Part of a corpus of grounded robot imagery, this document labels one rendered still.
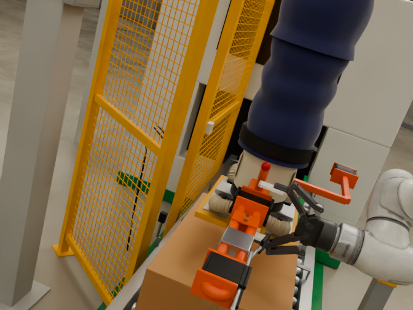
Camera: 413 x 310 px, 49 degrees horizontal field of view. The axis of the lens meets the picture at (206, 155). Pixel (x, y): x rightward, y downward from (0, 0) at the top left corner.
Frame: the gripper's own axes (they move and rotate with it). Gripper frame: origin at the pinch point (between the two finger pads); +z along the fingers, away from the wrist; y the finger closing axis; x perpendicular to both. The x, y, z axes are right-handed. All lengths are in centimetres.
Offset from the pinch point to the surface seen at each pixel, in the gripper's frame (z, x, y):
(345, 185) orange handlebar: -25.0, 41.9, -1.0
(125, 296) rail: 32, 25, 61
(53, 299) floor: 81, 74, 120
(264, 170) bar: 0.9, -0.6, -10.5
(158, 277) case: 17.6, -4.5, 26.4
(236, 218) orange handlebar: 3.0, -11.5, -1.3
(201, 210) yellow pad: 14.1, 11.1, 11.1
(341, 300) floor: -76, 181, 120
